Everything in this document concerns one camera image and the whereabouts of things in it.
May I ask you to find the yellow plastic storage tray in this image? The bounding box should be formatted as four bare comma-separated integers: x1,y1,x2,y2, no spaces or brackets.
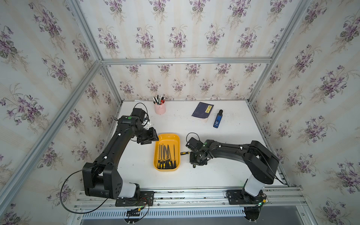
153,133,181,172

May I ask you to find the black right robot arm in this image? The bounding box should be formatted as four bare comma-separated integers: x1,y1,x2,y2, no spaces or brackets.
186,138,279,197

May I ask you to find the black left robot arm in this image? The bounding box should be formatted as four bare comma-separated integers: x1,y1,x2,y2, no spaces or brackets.
82,113,159,199

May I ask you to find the pink pen cup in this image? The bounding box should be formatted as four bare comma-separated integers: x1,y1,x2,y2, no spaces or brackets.
153,95,166,115

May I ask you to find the blue black handheld device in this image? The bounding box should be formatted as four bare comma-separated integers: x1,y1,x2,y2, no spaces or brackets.
213,110,223,128

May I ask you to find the dark blue notebook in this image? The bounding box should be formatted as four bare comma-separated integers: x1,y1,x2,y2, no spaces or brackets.
191,102,214,122

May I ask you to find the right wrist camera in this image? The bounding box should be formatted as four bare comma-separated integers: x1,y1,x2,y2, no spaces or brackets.
186,137,203,152

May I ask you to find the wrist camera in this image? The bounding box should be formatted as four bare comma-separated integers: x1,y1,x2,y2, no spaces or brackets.
186,137,203,152
131,108,150,127

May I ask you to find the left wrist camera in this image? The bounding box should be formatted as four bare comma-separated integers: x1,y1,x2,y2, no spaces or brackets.
131,108,150,127

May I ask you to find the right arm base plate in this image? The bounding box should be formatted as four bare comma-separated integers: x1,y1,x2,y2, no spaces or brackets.
226,189,267,206

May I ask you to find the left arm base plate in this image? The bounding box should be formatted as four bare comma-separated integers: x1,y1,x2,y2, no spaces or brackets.
115,191,155,207

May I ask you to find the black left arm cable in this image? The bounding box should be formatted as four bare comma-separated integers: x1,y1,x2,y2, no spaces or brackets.
59,165,110,214

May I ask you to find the aluminium front rail frame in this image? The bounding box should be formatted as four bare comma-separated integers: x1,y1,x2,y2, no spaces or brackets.
67,187,317,225

